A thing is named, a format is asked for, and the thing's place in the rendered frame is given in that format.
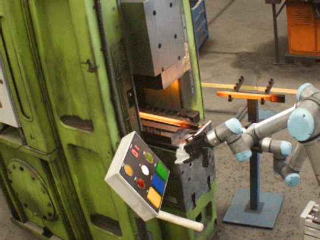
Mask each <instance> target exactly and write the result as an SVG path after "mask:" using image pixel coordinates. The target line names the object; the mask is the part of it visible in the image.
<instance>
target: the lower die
mask: <svg viewBox="0 0 320 240"><path fill-rule="evenodd" d="M139 112H140V113H145V114H150V115H156V116H162V117H166V118H172V119H177V120H180V121H183V120H184V119H185V120H186V121H188V122H190V121H189V118H183V117H180V116H173V115H172V116H170V115H168V114H165V115H164V114H163V113H157V112H154V111H153V112H151V111H149V110H147V111H146V110H144V109H139ZM141 122H142V124H143V125H144V127H143V126H142V134H143V137H144V138H147V132H148V135H149V138H150V139H153V140H154V134H155V138H156V140H157V141H159V142H160V136H159V131H160V129H163V130H164V132H163V131H162V130H161V140H162V142H164V143H168V144H172V145H175V144H176V143H178V142H179V141H180V140H181V139H182V138H183V137H184V136H185V135H186V133H188V132H189V129H185V128H183V129H181V126H180V125H178V124H174V123H170V122H165V121H159V120H156V119H151V118H146V117H142V116H141ZM148 126H150V127H151V130H150V128H149V127H148ZM147 127H148V128H147ZM155 127H157V130H156V129H154V128H155ZM146 128H147V132H146ZM153 129H154V134H153Z"/></svg>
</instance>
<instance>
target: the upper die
mask: <svg viewBox="0 0 320 240"><path fill-rule="evenodd" d="M181 76H183V69H182V61H181V59H179V60H178V61H177V62H176V63H174V64H173V65H171V66H170V67H168V68H167V69H166V70H164V71H162V72H161V73H160V74H158V75H157V76H156V77H151V76H146V75H139V74H133V81H134V85H137V86H143V87H149V88H157V89H165V88H167V87H168V86H169V85H171V84H172V83H173V82H174V81H175V80H177V79H178V78H180V77H181Z"/></svg>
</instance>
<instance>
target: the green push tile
mask: <svg viewBox="0 0 320 240"><path fill-rule="evenodd" d="M155 171H156V173H157V174H158V175H159V176H160V177H161V178H162V179H163V180H164V181H166V178H167V174H168V171H167V170H166V169H165V168H164V167H163V166H162V165H161V164H160V163H159V162H158V163H157V166H156V169H155Z"/></svg>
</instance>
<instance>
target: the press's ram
mask: <svg viewBox="0 0 320 240"><path fill-rule="evenodd" d="M119 1H120V4H121V5H120V7H121V12H122V16H123V17H122V19H123V24H124V28H125V36H126V41H127V46H128V52H129V58H130V63H131V69H132V72H133V74H139V75H146V76H151V77H156V76H157V75H158V74H160V73H161V72H162V71H164V70H166V69H167V68H168V67H170V66H171V65H173V64H174V63H176V62H177V61H178V60H179V59H181V58H183V57H184V56H185V55H186V51H185V43H184V37H183V29H182V23H181V17H180V12H179V4H178V0H119Z"/></svg>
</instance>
